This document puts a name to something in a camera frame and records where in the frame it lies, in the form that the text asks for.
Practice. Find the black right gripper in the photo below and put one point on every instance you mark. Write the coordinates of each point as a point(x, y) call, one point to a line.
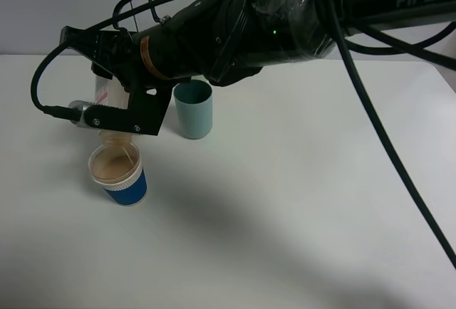
point(113, 54)

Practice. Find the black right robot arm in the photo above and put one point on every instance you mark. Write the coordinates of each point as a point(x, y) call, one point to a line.
point(228, 40)

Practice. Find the teal plastic cup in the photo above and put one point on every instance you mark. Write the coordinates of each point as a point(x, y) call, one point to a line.
point(193, 101)

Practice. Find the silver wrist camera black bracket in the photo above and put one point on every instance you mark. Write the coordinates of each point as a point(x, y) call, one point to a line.
point(143, 116)

